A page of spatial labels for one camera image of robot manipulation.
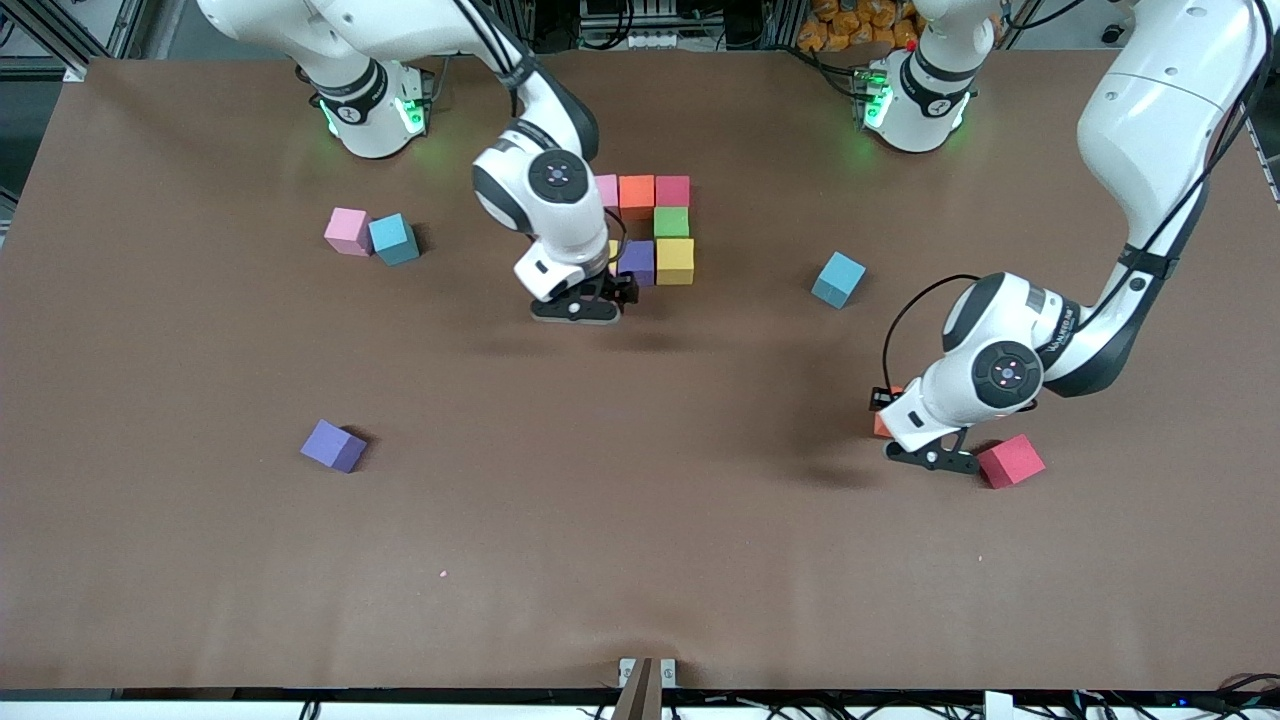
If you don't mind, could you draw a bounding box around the purple foam cube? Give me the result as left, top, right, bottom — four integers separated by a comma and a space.
299, 418, 368, 474
618, 240, 657, 288

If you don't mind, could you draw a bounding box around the blue foam cube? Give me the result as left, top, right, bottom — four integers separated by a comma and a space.
368, 212, 422, 267
810, 250, 868, 310

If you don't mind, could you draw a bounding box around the brown paper table cover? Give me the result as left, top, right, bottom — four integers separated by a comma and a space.
0, 48, 1280, 691

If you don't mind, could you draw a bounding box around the white electrical device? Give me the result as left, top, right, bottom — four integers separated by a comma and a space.
578, 0, 701, 51

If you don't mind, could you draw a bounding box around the orange snack bag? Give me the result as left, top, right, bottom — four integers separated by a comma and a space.
797, 0, 921, 53

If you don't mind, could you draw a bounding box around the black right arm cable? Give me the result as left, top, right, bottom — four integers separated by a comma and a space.
455, 0, 631, 273

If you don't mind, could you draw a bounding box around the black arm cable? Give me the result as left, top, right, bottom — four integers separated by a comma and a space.
455, 0, 631, 273
880, 0, 1276, 396

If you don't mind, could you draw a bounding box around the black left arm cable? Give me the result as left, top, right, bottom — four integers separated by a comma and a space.
880, 0, 1276, 396

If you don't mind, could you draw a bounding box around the small metal bracket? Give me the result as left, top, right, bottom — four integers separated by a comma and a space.
618, 657, 677, 689

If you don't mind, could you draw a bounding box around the brown post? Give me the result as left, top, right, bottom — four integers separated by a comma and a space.
612, 657, 663, 720

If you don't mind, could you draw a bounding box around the aluminium table side rail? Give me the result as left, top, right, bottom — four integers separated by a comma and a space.
1245, 110, 1280, 209

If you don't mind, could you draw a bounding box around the aluminium frame profile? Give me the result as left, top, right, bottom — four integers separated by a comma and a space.
0, 0, 91, 81

